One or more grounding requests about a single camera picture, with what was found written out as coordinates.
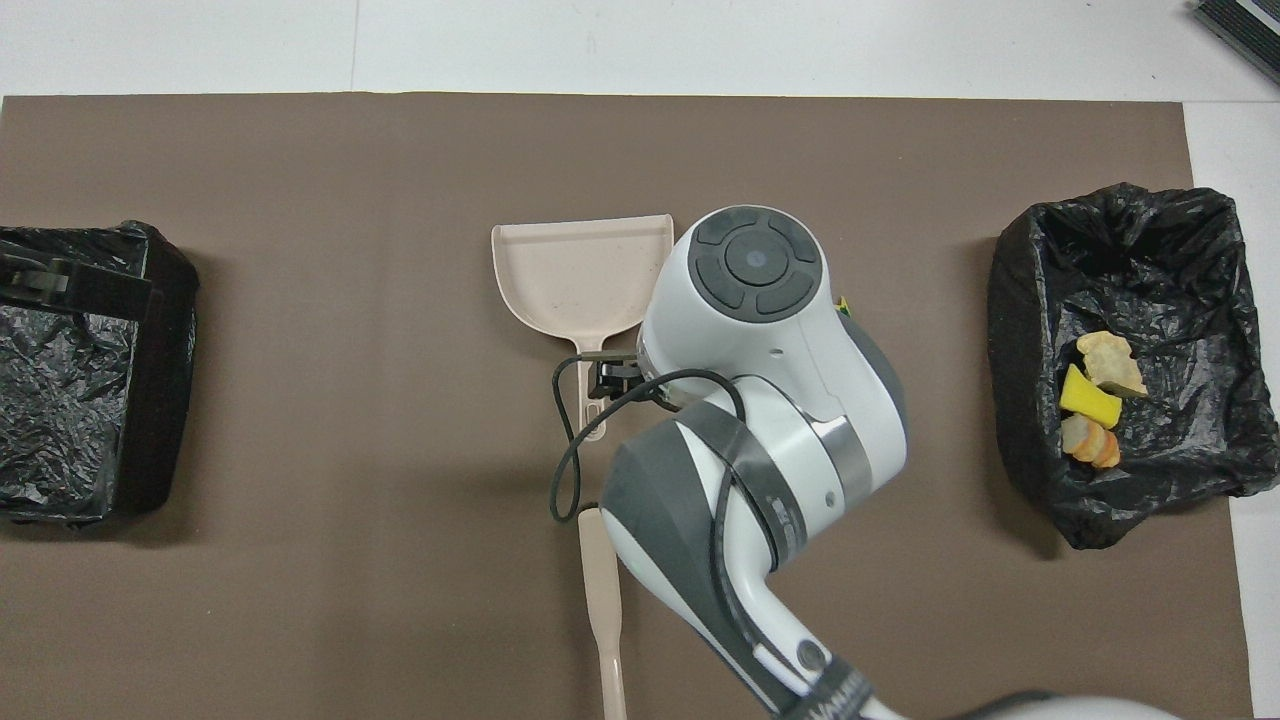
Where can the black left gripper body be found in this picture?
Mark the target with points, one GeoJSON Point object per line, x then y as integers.
{"type": "Point", "coordinates": [100, 295]}

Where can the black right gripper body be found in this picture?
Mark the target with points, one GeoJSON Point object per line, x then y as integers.
{"type": "Point", "coordinates": [637, 378]}

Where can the beige plastic dustpan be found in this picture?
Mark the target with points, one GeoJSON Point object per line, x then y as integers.
{"type": "Point", "coordinates": [580, 270]}

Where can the beige hand brush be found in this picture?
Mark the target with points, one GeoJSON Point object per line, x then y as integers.
{"type": "Point", "coordinates": [600, 580]}

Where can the yellow sponge wedge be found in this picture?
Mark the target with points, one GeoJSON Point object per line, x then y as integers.
{"type": "Point", "coordinates": [1090, 398]}

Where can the pale foam chunk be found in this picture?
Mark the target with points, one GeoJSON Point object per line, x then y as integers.
{"type": "Point", "coordinates": [1090, 440]}
{"type": "Point", "coordinates": [1110, 362]}

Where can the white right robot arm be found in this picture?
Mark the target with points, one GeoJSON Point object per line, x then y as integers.
{"type": "Point", "coordinates": [755, 260]}

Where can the black bag-lined trash bin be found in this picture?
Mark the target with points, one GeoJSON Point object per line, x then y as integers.
{"type": "Point", "coordinates": [80, 420]}
{"type": "Point", "coordinates": [1180, 300]}

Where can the large brown table mat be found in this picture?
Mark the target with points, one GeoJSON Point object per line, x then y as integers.
{"type": "Point", "coordinates": [900, 150]}

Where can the dark ribbed metal object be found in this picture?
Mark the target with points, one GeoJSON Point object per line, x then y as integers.
{"type": "Point", "coordinates": [1245, 25]}

